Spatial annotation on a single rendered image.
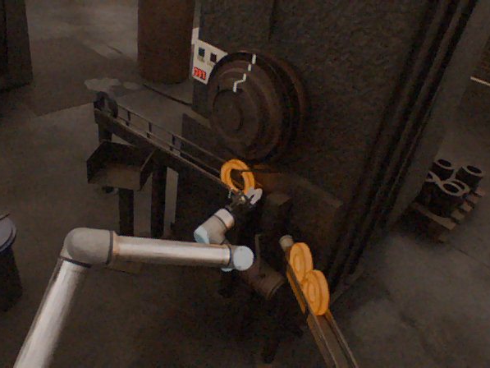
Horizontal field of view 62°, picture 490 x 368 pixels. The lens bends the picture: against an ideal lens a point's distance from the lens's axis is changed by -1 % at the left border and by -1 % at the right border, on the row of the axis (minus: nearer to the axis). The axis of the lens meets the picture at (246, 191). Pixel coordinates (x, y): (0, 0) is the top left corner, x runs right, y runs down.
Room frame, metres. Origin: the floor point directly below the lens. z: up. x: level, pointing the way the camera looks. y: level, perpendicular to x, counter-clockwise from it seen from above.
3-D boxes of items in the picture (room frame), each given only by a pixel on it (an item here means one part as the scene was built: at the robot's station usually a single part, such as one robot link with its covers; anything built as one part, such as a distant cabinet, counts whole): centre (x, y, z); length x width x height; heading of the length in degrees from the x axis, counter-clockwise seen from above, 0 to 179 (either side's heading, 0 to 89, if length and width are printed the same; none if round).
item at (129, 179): (1.65, 0.63, 0.36); 0.26 x 0.20 x 0.72; 89
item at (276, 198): (1.46, -0.15, 0.68); 0.11 x 0.08 x 0.24; 144
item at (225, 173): (1.59, 0.05, 0.75); 0.18 x 0.03 x 0.18; 55
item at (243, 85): (1.51, 0.11, 1.11); 0.28 x 0.06 x 0.28; 54
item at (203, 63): (1.87, 0.27, 1.15); 0.26 x 0.02 x 0.18; 54
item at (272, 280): (1.28, -0.14, 0.27); 0.22 x 0.13 x 0.53; 54
